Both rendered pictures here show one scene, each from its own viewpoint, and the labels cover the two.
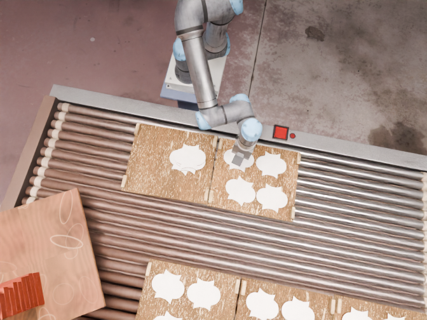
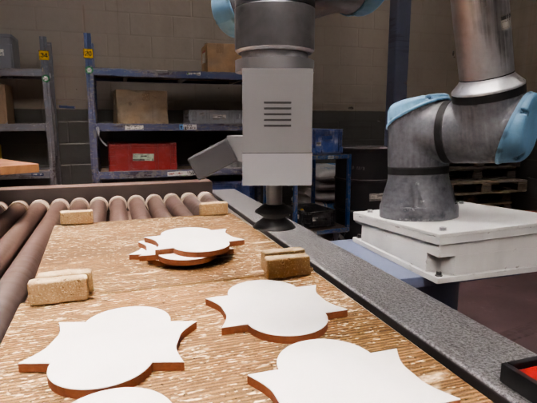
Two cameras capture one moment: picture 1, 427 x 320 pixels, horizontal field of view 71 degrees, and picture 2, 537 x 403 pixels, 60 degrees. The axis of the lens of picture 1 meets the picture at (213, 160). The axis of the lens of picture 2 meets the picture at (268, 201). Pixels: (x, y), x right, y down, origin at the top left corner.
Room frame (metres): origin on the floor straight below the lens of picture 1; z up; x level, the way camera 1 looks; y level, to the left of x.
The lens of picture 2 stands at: (0.28, -0.55, 1.13)
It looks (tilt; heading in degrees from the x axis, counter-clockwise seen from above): 10 degrees down; 70
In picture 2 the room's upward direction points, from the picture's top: straight up
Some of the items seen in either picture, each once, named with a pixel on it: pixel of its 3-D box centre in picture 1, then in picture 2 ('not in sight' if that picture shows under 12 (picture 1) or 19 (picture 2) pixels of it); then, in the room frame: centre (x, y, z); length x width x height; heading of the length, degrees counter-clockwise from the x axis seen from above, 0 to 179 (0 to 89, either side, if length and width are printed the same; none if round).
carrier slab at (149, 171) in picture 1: (171, 162); (161, 247); (0.37, 0.20, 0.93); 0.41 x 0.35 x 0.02; 90
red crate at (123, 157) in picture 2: not in sight; (141, 156); (0.72, 4.37, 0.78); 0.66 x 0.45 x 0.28; 178
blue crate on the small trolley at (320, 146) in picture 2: not in sight; (309, 141); (2.03, 3.18, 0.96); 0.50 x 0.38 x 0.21; 103
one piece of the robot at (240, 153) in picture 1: (241, 150); (251, 121); (0.43, -0.11, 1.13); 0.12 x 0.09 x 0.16; 163
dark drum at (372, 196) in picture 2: not in sight; (363, 192); (2.72, 3.36, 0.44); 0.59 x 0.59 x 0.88
